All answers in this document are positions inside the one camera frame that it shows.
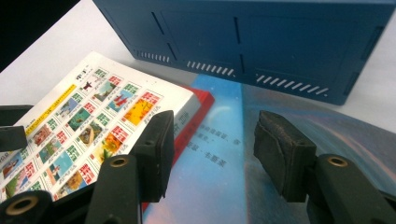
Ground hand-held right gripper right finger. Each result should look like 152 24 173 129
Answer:
253 110 396 224

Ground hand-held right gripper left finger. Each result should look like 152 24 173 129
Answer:
85 110 176 224

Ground thick blue novel book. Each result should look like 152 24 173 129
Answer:
142 74 396 224

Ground white picture-cover book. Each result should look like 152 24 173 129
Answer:
0 50 202 203

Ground blue plastic book rack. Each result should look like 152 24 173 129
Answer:
92 0 396 106

